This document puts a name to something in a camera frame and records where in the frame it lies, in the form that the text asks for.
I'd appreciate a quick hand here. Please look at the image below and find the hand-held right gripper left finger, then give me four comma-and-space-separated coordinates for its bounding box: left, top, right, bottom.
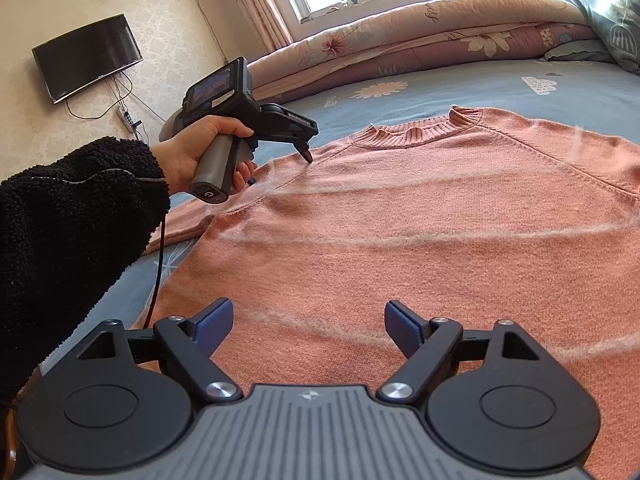
77, 297, 241, 403

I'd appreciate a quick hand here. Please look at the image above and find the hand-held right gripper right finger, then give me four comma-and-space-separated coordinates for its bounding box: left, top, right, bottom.
376, 300, 541, 403

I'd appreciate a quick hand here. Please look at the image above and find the orange knit sweater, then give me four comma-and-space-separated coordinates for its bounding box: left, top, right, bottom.
131, 105, 640, 480

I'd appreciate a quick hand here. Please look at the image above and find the person's left forearm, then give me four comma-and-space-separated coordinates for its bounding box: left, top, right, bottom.
0, 137, 171, 411

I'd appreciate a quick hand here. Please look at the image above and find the person's left hand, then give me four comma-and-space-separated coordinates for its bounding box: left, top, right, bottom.
150, 114, 254, 196

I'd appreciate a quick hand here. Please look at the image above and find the pink striped curtain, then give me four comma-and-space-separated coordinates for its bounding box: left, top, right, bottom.
215, 0, 295, 53

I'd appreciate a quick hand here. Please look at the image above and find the pink floral quilt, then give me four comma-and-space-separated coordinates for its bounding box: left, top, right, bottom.
247, 0, 601, 103

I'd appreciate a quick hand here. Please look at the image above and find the black television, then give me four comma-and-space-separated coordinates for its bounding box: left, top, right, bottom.
31, 14, 143, 105

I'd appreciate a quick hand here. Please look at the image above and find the flat blue pillow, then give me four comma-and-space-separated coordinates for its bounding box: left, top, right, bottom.
537, 39, 621, 65

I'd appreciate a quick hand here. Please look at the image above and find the blue printed pillow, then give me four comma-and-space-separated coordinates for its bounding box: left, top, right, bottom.
542, 0, 640, 76

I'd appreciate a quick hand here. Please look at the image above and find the thin air conditioner cable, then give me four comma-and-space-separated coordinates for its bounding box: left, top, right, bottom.
177, 0, 238, 88

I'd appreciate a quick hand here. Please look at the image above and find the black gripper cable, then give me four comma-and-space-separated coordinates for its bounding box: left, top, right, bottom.
132, 207, 168, 331

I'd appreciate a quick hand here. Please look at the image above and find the black power strip cable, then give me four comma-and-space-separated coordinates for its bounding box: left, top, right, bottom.
132, 92, 166, 143

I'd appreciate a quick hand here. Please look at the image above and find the black television cable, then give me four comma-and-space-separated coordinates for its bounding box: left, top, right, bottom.
65, 72, 136, 121

